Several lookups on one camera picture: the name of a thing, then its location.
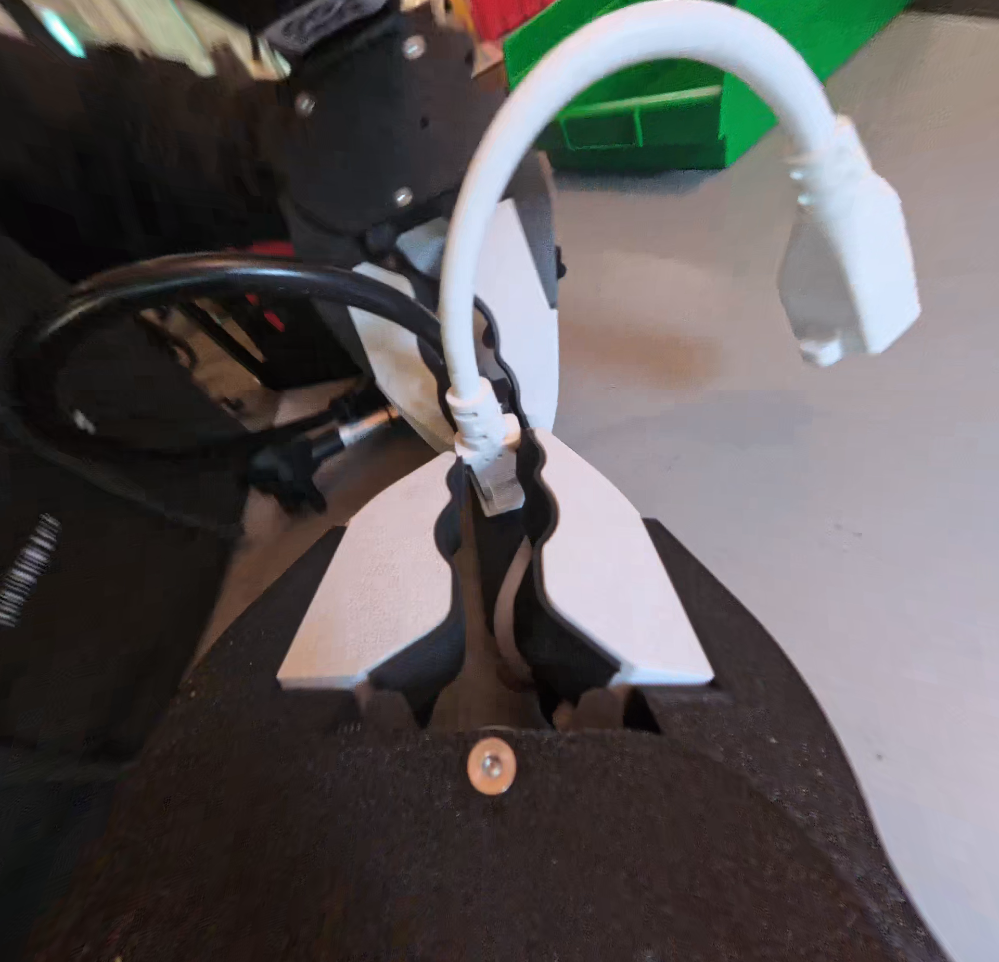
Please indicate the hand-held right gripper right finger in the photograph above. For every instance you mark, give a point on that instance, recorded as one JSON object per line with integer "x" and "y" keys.
{"x": 616, "y": 595}

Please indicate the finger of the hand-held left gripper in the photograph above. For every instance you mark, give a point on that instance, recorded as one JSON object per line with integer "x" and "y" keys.
{"x": 398, "y": 353}
{"x": 523, "y": 314}

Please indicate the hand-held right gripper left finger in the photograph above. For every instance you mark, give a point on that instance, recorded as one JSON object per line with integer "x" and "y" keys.
{"x": 367, "y": 595}

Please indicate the black power strip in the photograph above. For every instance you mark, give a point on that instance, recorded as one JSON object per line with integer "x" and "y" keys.
{"x": 285, "y": 470}

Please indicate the green plastic bin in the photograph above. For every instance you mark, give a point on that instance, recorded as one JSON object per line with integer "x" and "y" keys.
{"x": 780, "y": 40}

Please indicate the person's left forearm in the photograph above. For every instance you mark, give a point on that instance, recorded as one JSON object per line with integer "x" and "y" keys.
{"x": 140, "y": 158}

